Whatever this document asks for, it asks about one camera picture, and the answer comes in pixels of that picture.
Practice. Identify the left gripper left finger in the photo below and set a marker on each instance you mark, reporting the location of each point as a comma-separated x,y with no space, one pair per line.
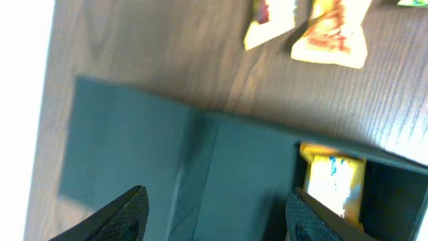
124,218

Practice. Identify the green yellow snack packet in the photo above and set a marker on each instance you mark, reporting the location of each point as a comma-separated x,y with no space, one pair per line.
413,3

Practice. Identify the yellow chocolate snack packet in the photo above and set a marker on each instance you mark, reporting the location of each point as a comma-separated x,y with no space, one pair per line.
270,19

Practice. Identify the orange biscuit packet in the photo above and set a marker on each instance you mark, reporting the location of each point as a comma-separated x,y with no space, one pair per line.
335,179

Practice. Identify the dark green open box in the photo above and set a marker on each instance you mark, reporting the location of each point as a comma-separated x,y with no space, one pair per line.
213,175

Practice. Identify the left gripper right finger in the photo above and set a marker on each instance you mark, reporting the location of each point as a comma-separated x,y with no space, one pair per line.
309,220

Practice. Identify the yellow peanut butter packet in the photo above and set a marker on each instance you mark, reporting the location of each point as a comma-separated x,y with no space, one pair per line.
334,34

